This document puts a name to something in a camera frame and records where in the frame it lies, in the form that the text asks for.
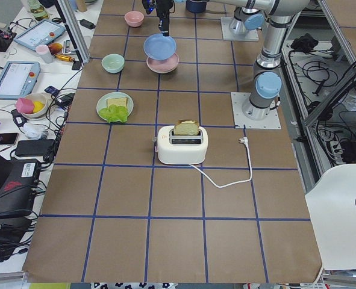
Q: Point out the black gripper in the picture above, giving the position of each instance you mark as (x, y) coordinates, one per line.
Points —
(162, 6)

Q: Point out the blue plate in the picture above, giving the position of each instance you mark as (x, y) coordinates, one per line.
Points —
(159, 47)

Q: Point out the pink plate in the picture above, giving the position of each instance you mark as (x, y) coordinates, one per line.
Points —
(163, 64)

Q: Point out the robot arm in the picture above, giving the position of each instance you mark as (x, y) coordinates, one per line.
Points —
(274, 9)
(267, 83)

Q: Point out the pink bowl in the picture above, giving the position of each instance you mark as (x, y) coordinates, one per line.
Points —
(134, 18)

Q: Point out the cream plate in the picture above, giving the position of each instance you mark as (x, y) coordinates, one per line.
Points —
(162, 71)

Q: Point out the green bowl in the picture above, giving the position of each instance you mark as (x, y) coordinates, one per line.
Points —
(113, 63)

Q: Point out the black power adapter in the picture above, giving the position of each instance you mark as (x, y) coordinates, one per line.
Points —
(87, 24)

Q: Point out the bread slice on plate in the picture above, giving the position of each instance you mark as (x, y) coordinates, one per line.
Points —
(119, 102)

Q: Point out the green plate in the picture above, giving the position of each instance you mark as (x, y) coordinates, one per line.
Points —
(102, 103)

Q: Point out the green lettuce leaf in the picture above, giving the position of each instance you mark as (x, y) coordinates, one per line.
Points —
(114, 113)

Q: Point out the toast slice in toaster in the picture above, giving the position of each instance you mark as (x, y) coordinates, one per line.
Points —
(186, 127)

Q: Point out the far teach pendant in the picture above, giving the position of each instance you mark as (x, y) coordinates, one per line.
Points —
(42, 33)

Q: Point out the teach pendant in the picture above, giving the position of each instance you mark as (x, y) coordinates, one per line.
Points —
(18, 79)
(42, 33)

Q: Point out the pink cup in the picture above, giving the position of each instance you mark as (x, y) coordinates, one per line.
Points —
(44, 52)

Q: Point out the white toaster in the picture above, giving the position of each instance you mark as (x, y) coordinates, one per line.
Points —
(181, 149)

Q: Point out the cream bowl with toys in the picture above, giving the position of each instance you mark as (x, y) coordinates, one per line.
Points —
(34, 105)

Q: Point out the near teach pendant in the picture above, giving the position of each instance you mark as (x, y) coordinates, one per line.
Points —
(18, 79)

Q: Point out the black smartphone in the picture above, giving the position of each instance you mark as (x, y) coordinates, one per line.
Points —
(8, 139)

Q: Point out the white chair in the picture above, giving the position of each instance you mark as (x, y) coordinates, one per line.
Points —
(332, 208)

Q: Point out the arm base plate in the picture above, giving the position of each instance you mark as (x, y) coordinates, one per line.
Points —
(235, 30)
(249, 117)

